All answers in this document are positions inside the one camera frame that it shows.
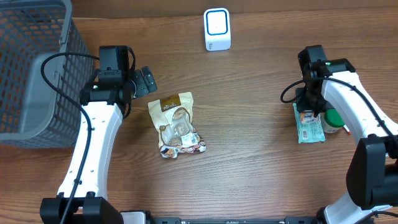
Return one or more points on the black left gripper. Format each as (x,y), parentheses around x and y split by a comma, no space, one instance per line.
(146,82)

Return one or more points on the red snack bar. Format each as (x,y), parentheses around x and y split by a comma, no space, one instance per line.
(347,130)

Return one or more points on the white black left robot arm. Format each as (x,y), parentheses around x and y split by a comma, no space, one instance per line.
(105,101)

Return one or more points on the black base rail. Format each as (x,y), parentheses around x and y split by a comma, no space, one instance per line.
(233,221)

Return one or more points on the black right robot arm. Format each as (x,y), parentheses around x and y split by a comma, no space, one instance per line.
(371,183)

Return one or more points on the green lid jar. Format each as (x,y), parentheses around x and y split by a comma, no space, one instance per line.
(331,121)

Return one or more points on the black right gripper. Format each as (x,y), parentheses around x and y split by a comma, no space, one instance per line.
(313,104)

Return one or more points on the teal tissue packet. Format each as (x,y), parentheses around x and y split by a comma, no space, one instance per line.
(308,133)

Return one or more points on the white snack wrapper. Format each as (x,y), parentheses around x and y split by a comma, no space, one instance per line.
(172,119)

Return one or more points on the orange white snack packet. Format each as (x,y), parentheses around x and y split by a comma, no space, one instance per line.
(308,117)

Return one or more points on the grey plastic mesh basket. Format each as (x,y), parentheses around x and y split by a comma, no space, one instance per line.
(40,43)

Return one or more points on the white barcode scanner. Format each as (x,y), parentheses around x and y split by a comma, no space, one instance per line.
(217,29)

